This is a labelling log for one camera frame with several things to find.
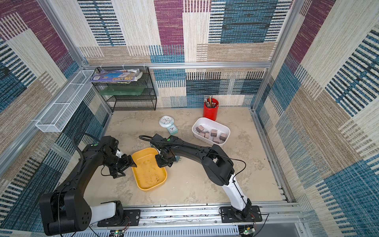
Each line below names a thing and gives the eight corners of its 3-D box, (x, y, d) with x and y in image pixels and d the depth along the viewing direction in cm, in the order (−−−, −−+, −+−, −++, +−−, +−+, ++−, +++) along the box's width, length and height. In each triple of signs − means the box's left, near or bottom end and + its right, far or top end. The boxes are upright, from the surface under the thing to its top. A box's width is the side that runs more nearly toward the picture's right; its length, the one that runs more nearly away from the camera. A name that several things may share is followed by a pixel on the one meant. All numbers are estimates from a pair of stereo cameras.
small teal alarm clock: (171, 135, 106) (170, 134, 104) (167, 129, 110) (166, 127, 108) (178, 132, 108) (178, 130, 106) (174, 125, 112) (174, 123, 110)
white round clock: (162, 129, 110) (162, 126, 108) (157, 121, 115) (156, 118, 113) (175, 122, 114) (174, 120, 111) (169, 115, 118) (169, 113, 116)
